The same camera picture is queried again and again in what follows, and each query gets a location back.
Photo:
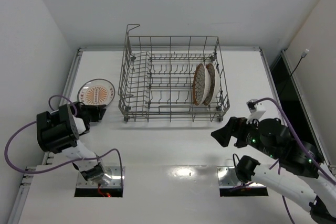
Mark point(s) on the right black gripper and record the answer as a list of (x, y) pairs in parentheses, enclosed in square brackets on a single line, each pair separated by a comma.
[(237, 131)]

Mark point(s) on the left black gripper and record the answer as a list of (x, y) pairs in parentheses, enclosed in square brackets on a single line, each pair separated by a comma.
[(89, 113)]

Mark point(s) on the white plate red characters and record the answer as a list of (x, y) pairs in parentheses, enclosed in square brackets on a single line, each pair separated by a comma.
[(96, 92)]

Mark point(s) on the floral plate brown rim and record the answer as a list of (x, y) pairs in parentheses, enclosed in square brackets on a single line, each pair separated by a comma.
[(214, 85), (201, 84)]

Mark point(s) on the floral plate brown rim front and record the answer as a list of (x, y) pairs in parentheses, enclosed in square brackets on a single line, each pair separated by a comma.
[(201, 84)]

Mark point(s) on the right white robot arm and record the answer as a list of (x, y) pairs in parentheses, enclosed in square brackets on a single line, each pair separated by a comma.
[(272, 138)]

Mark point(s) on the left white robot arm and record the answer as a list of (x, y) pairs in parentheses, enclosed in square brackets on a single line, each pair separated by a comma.
[(60, 132)]

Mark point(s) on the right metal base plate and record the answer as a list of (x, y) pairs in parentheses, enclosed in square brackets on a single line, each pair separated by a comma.
[(227, 178)]

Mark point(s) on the metal base plate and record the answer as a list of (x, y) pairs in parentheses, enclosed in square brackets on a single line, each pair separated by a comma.
[(227, 178), (115, 174)]

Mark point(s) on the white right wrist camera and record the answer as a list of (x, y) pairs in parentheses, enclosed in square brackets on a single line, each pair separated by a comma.
[(257, 110)]

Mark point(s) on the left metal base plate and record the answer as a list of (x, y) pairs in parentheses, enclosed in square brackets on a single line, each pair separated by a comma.
[(115, 174)]

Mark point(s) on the grey wire dish rack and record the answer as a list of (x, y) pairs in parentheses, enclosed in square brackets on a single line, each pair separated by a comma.
[(156, 77)]

